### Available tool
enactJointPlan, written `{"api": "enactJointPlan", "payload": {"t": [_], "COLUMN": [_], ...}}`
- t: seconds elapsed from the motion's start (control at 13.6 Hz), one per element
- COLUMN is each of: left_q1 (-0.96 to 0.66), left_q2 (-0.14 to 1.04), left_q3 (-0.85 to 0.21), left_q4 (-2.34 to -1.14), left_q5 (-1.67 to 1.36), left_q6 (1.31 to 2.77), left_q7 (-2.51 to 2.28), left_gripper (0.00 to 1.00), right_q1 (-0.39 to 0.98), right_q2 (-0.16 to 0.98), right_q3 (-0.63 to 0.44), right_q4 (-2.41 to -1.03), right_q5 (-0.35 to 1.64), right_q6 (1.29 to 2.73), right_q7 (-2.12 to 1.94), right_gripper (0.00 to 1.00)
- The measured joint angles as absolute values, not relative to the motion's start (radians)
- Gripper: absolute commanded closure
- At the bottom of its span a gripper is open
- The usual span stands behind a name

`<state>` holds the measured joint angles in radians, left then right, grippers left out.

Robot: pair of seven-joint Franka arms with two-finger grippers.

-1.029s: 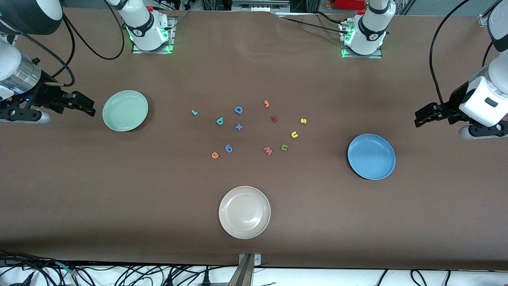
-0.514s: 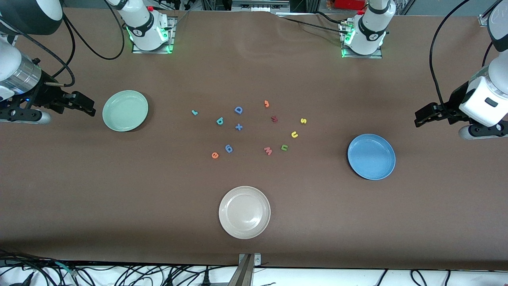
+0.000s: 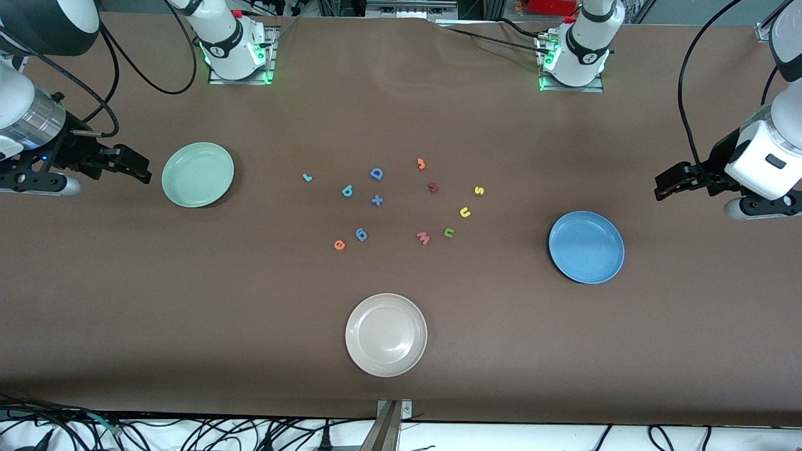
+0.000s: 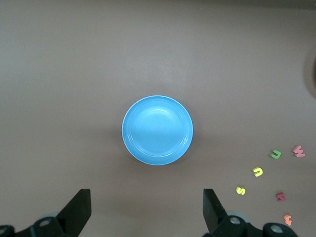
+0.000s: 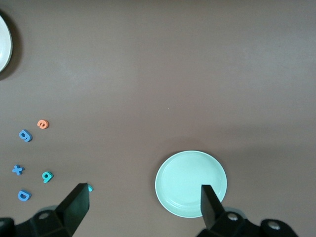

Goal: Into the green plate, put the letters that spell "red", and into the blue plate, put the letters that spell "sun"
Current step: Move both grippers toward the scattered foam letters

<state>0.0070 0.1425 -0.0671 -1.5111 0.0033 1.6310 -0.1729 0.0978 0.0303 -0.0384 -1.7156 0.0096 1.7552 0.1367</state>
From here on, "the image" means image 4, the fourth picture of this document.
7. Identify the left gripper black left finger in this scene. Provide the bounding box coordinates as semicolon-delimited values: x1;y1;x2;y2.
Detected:
31;189;92;237

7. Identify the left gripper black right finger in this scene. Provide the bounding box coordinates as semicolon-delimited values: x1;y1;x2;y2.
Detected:
202;189;250;237

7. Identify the blue plate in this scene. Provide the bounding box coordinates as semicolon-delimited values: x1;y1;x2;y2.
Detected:
121;95;194;166

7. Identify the pink foam letter w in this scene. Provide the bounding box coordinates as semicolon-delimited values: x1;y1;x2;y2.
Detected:
292;145;306;158

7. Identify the brown table cover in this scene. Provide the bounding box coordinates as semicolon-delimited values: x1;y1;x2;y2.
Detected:
0;0;316;237

